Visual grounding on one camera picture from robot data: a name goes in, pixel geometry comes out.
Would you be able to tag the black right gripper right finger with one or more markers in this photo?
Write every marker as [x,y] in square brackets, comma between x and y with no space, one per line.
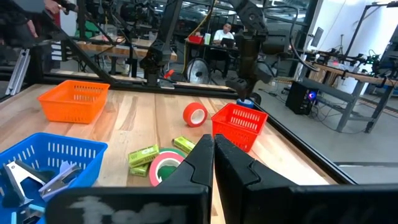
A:
[248,193]

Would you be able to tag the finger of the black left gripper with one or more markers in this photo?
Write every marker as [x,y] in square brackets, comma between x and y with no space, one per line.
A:
[234,84]
[248,94]

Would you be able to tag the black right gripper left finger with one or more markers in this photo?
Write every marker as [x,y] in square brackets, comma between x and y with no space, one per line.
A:
[186,199]

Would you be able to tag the blue tape roll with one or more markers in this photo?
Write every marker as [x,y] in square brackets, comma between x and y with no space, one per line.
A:
[245,103]

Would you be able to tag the pink tape roll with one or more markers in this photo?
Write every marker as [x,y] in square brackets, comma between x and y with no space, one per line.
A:
[154,169]

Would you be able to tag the green tape roll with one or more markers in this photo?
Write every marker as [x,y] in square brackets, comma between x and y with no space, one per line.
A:
[174,151]

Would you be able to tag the red tape roll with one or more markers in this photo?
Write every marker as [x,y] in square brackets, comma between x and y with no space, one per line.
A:
[188,115]

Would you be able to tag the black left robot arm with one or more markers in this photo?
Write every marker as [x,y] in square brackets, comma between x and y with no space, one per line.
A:
[248,18]

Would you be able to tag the purple staple remover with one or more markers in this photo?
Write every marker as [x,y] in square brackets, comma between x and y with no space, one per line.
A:
[59,183]

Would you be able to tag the light blue staple remover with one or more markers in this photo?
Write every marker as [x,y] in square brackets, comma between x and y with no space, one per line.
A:
[34,210]

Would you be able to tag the black laptop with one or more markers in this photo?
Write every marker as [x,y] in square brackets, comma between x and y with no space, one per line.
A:
[227,42]

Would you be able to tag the red plastic basket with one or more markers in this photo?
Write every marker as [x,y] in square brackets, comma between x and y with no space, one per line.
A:
[236,130]

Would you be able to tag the round floor fan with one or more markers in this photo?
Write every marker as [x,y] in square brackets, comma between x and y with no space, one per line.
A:
[197,71]

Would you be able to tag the person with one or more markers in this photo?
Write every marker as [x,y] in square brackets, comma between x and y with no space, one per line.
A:
[12,18]
[223,33]

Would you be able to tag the green cup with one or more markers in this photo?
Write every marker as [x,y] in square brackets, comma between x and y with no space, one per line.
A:
[207,39]

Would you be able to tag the black computer tower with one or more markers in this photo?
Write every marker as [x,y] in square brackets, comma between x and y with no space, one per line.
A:
[298,98]

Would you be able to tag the green staple box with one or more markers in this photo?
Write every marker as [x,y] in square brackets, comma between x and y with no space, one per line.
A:
[139,170]
[184,144]
[143,155]

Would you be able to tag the red box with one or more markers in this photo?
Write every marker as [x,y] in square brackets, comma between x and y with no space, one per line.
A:
[196,39]

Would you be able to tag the black monitor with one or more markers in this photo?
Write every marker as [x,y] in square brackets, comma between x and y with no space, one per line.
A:
[317,36]

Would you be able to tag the wooden workbench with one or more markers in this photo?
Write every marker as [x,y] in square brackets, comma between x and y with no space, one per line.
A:
[351,76]

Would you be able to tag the wooden background table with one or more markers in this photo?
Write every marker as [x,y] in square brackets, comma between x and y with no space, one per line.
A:
[124,49]

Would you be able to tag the orange plastic basket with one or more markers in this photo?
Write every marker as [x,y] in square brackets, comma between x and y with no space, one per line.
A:
[71,105]

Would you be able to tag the blue plastic basket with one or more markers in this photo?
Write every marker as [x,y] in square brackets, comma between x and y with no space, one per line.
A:
[31,146]

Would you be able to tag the person's hand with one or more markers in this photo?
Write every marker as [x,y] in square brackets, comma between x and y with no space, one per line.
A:
[51,6]
[32,28]

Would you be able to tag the aluminium extrusion bar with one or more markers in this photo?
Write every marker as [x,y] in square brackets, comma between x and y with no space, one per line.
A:
[17,73]

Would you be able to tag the black frame clamp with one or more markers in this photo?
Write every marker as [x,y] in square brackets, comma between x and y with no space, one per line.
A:
[257,98]

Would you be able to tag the black table frame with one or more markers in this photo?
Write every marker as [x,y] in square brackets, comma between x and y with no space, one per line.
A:
[311,154]

